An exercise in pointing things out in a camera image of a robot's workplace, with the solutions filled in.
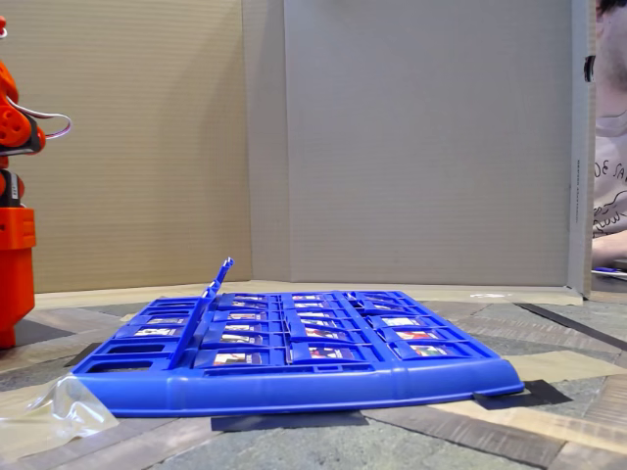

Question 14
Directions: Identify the blue flip tile Steve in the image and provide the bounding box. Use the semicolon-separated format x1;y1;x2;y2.
214;261;232;296

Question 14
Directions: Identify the person's bare forearm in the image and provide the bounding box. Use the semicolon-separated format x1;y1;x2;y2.
591;222;627;265

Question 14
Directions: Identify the blue plastic guessing game board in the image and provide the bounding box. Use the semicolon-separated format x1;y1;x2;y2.
71;289;525;419

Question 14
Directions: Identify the white red servo cable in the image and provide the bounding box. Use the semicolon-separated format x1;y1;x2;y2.
5;95;73;142

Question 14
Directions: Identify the orange robot base pedestal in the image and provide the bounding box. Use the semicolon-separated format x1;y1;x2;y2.
0;208;38;350

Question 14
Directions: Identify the blue and white flat object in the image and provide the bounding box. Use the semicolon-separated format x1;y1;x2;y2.
590;265;627;283

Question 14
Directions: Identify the beige packing tape patch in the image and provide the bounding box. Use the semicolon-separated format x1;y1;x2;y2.
506;350;616;389

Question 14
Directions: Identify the black tape piece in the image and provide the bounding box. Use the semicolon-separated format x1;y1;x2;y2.
472;379;574;411
63;342;107;368

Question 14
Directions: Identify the long black tape strip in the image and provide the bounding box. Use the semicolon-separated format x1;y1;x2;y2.
513;302;627;353

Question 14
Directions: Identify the blue flip tile Lucia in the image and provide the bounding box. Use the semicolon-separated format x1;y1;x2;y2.
195;280;220;344

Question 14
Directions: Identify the person in printed T-shirt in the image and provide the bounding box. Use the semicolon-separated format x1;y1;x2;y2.
594;0;627;236

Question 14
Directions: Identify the folded cardboard box wall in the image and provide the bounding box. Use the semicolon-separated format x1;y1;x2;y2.
242;0;598;307

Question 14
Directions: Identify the clear plastic tape piece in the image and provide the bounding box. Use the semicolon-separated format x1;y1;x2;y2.
0;374;121;464

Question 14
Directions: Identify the blue flip tile Raphael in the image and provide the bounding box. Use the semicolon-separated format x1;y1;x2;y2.
168;288;213;371

